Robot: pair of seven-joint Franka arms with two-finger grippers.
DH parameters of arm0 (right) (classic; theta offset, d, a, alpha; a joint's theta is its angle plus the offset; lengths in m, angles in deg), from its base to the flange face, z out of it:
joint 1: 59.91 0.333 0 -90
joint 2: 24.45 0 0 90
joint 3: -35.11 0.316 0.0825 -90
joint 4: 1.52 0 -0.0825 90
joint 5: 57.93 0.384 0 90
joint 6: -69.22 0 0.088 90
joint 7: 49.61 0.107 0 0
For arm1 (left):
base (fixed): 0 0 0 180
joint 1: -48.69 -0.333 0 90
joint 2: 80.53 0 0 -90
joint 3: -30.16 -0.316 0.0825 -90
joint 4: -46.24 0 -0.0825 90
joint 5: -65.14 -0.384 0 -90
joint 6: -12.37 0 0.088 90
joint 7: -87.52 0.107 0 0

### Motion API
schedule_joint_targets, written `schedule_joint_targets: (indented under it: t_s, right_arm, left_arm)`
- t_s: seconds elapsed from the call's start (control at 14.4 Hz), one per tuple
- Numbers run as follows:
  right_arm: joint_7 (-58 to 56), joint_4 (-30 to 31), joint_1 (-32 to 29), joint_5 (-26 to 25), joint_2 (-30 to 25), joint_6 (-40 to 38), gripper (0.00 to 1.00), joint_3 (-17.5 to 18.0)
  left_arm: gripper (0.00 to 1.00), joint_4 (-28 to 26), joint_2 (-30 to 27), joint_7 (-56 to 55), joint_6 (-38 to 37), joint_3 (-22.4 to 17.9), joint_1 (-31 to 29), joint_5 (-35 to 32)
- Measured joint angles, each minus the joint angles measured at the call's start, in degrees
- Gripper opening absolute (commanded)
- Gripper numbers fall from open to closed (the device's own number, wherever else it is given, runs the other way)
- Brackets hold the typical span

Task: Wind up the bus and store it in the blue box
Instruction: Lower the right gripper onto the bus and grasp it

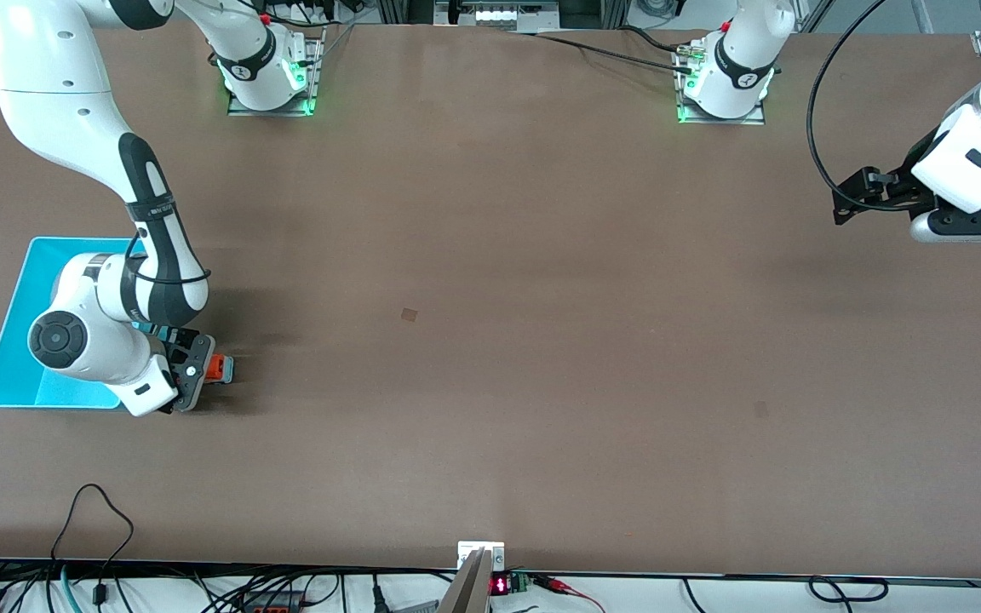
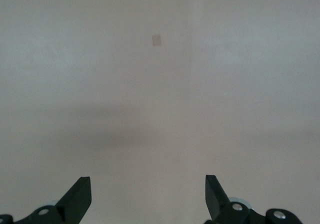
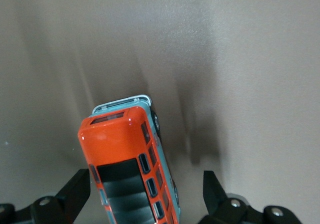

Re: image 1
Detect thin black looped cable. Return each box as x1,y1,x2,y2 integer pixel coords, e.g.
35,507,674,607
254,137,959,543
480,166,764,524
49,484,135,607

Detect black coiled cable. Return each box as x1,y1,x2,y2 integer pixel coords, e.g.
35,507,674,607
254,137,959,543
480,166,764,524
807,576,890,604

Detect aluminium frame with white device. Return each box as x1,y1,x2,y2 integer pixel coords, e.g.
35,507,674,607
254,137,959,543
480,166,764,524
435,0,561,33

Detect white mounting plate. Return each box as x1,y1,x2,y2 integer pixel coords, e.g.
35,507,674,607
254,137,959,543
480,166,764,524
457,541,507,571

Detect grey camera mount bar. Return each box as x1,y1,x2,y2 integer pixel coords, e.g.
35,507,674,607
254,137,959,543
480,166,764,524
438,547,493,613

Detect long black base cable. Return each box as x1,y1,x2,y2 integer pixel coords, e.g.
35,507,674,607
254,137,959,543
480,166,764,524
512,30,706,76

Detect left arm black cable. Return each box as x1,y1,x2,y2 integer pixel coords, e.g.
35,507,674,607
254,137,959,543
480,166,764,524
807,0,892,212

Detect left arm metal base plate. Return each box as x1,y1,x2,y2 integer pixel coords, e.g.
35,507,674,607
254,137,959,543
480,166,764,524
674,41,768,127

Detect blue plastic box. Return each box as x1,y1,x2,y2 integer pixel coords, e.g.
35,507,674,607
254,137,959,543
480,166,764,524
0,237,146,410

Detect black power strip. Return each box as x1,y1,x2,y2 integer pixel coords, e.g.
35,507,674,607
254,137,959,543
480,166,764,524
239,590,308,613

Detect red clip leads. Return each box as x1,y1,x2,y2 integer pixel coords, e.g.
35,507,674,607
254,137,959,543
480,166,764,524
533,575,606,613

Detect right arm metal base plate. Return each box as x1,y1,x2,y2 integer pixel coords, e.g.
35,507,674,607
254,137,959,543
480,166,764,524
227,24,326,117

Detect short black base cable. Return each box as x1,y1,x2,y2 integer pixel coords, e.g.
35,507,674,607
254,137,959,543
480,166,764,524
618,26,704,57

